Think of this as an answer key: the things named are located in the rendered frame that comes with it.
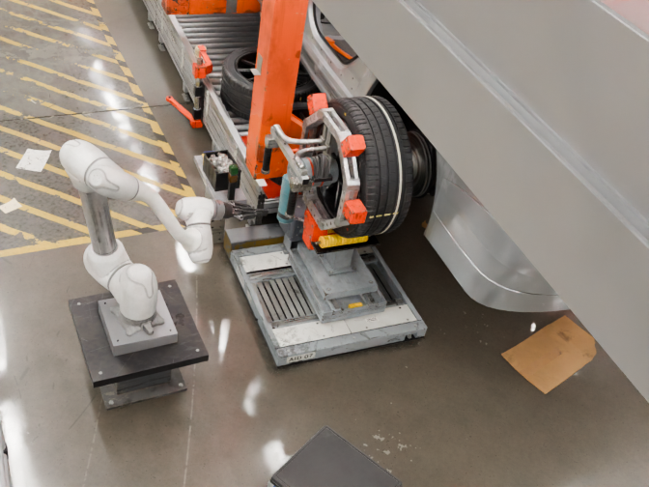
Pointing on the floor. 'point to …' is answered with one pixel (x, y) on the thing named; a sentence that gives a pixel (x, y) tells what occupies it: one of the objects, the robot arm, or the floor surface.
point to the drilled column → (216, 226)
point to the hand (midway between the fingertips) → (260, 212)
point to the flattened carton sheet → (552, 354)
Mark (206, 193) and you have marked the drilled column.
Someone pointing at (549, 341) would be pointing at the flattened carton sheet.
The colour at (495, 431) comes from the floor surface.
